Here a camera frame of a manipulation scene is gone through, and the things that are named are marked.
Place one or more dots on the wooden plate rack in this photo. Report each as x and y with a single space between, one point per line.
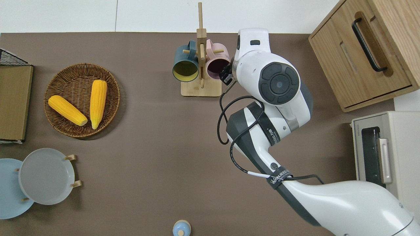
73 157

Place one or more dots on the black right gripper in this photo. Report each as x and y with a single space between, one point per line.
234 65

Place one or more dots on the light blue plate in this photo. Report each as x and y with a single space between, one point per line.
8 196

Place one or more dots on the white toaster oven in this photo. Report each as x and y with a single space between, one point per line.
403 147

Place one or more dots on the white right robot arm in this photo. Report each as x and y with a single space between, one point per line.
279 82

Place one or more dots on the grey plate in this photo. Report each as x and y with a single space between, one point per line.
46 177

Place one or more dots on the wooden drawer cabinet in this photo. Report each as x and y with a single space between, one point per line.
344 65

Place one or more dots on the brown wicker basket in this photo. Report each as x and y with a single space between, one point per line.
75 82

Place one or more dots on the wooden mug tree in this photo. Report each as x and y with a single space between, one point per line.
200 88

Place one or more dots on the yellow corn cob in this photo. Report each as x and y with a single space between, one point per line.
98 101
67 109

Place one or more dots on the small blue round jar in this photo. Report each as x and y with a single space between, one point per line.
181 227

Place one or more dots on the brown table mat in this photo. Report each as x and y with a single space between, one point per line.
147 164

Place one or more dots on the pink mug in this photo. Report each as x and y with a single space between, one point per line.
215 59

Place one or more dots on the dark teal mug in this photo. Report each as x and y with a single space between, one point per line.
180 54

